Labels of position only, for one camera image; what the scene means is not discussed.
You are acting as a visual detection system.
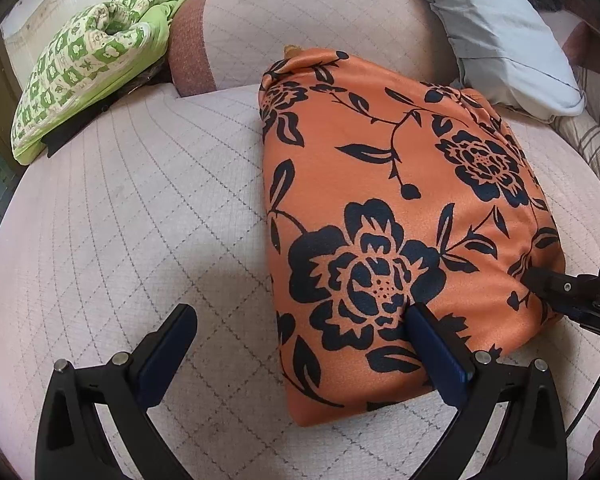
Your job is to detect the pink quilted sofa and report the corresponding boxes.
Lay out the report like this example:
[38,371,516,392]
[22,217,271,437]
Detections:
[0,0,600,480]

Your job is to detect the thin black cable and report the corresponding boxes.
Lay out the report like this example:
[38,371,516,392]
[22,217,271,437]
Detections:
[564,341,600,437]

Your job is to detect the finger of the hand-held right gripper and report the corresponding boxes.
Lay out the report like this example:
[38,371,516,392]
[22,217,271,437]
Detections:
[522,267,600,344]

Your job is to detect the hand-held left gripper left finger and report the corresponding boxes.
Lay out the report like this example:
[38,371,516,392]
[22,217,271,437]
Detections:
[36,302,199,480]

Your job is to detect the grey white pillow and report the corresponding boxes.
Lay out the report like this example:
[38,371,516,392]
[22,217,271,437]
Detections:
[392,0,589,122]

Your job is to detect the green white patterned pillow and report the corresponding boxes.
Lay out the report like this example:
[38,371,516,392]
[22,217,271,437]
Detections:
[10,0,199,166]

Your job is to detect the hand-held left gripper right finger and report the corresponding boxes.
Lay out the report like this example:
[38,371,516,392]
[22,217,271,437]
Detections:
[404,302,569,480]

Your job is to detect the black flat item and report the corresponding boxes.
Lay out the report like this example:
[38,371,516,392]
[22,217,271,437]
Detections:
[42,102,116,159]

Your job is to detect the striped floral sofa cushion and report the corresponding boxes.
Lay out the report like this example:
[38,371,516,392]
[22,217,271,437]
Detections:
[554,66,600,193]

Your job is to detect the orange black floral pillow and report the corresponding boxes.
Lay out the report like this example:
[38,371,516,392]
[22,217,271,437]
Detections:
[258,45,567,428]

